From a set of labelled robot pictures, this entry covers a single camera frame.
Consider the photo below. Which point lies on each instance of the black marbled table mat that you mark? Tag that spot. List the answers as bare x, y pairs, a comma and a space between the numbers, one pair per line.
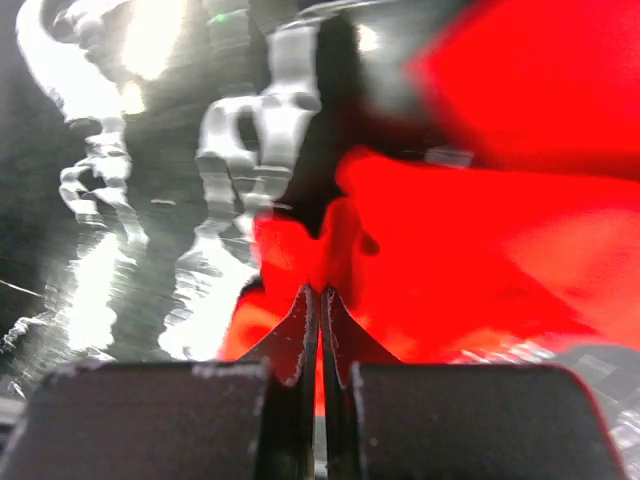
139, 139

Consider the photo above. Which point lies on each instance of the red t shirt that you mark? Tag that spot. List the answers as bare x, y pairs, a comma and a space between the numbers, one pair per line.
471, 181

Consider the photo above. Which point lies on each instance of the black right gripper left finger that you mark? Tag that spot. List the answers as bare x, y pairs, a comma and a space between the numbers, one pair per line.
248, 419

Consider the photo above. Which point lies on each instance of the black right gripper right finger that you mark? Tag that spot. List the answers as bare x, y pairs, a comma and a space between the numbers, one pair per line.
526, 413

